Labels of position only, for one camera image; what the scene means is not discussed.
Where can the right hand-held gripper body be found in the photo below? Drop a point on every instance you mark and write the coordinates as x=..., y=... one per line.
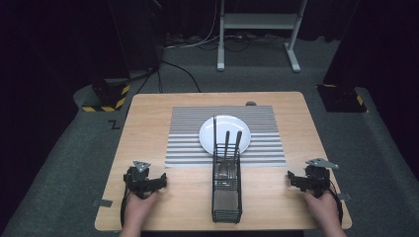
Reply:
x=316, y=181

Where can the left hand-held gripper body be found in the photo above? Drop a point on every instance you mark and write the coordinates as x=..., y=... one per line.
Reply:
x=136, y=181

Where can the person's left hand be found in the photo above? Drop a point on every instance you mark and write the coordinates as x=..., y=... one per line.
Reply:
x=138, y=207

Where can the person's right hand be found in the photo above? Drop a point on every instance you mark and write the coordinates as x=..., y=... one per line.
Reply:
x=321, y=209

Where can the grey tape piece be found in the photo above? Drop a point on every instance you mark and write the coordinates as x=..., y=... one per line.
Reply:
x=102, y=203
x=344, y=197

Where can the grey striped placemat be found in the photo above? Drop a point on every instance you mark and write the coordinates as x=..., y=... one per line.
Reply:
x=184, y=131

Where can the white round plate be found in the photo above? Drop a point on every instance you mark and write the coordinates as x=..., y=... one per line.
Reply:
x=224, y=125

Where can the black base with hazard stripes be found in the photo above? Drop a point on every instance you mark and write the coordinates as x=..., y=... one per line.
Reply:
x=108, y=95
x=342, y=98

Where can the black cabinet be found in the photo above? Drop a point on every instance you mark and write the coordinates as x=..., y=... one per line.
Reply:
x=138, y=33

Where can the white metal stand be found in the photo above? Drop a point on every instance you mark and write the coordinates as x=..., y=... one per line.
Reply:
x=257, y=21

